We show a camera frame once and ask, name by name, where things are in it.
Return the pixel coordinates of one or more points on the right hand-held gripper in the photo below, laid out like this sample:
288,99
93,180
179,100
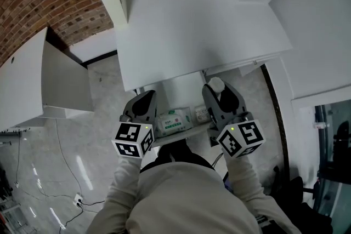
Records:
241,137

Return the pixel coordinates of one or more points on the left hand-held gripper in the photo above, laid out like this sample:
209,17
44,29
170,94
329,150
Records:
129,137

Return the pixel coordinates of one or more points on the white fluffy small item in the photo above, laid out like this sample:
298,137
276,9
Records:
216,85

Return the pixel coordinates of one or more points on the white desk drawer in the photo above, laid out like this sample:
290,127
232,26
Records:
178,138

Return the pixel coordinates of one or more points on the person's left forearm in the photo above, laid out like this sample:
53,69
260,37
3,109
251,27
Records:
120,186

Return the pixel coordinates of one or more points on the person's right forearm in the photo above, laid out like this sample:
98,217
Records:
246,186

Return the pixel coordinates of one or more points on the white side desk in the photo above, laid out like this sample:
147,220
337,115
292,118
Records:
22,85

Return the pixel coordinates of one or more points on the small white packet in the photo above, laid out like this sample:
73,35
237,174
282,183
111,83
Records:
201,113

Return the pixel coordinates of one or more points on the white green wipes packet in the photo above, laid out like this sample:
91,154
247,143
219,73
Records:
173,122

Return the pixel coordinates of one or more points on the person's dark trouser legs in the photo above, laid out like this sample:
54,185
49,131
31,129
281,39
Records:
178,153

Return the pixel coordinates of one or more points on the person's beige sweater torso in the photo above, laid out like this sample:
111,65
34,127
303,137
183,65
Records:
189,200

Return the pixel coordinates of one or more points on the white floor power strip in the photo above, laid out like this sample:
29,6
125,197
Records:
78,199

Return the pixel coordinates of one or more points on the dark framed glass door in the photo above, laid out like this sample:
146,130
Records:
333,156

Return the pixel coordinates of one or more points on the black office chair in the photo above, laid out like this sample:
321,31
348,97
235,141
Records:
296,200

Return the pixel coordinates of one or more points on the metal rack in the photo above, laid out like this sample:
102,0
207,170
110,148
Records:
12,133

